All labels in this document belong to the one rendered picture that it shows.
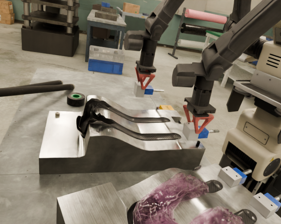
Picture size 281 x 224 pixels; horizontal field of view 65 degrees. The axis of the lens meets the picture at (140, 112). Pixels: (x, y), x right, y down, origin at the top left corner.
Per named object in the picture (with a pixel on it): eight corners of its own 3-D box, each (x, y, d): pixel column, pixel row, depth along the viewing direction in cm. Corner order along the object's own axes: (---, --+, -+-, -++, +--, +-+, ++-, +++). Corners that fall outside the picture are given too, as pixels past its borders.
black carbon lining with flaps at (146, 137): (166, 121, 88) (172, 99, 84) (182, 146, 75) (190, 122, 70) (75, 118, 78) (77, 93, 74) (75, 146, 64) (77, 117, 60)
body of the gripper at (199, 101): (196, 115, 68) (201, 92, 65) (183, 102, 77) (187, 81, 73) (215, 114, 69) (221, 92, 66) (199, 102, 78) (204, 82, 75)
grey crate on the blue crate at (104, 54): (121, 58, 423) (123, 50, 417) (123, 64, 388) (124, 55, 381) (89, 53, 410) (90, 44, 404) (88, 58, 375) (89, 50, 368)
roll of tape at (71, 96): (73, 108, 97) (73, 101, 96) (63, 101, 102) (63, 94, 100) (88, 104, 103) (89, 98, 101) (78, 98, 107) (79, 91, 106)
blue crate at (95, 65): (120, 68, 433) (121, 57, 423) (121, 75, 397) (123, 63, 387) (88, 64, 420) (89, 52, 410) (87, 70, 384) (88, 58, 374)
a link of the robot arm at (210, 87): (219, 71, 65) (212, 66, 70) (196, 70, 64) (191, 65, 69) (214, 94, 68) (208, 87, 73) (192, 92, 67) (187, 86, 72)
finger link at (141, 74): (136, 90, 91) (140, 69, 87) (133, 84, 97) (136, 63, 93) (152, 92, 93) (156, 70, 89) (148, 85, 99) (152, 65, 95)
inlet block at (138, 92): (160, 94, 103) (163, 83, 100) (164, 98, 99) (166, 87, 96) (133, 92, 99) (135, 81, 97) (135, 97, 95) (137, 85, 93)
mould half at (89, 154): (171, 128, 98) (179, 100, 92) (197, 169, 76) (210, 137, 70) (49, 124, 83) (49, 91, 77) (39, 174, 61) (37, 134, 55)
